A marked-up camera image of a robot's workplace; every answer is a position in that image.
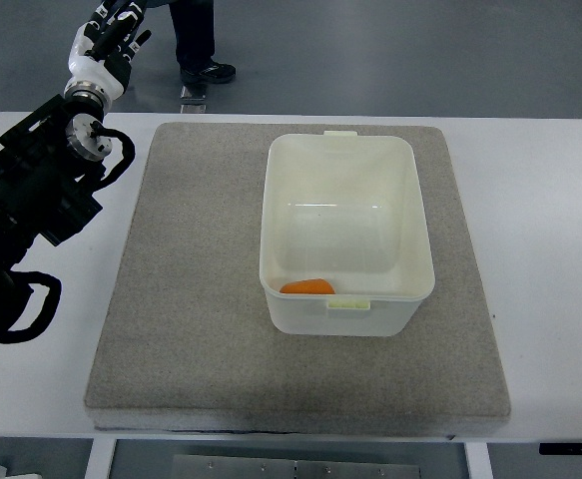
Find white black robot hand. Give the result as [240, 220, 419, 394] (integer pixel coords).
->
[64, 1, 151, 113]

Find orange fruit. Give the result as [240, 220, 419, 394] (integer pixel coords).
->
[280, 278, 335, 294]

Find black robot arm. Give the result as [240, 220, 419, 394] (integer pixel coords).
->
[0, 85, 136, 344]

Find white plastic box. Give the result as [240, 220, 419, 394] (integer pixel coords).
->
[260, 131, 435, 337]

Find person leg dark trousers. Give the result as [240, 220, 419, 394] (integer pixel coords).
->
[169, 0, 237, 84]

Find small clear plastic piece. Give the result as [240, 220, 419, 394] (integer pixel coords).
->
[180, 84, 208, 103]

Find grey foam mat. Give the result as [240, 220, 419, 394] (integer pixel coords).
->
[84, 123, 511, 436]

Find grey metal plate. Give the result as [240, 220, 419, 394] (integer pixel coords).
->
[171, 454, 421, 479]

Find black table control panel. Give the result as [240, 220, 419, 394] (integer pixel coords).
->
[539, 442, 582, 456]

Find white table frame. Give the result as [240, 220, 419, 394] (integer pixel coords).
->
[84, 437, 494, 479]

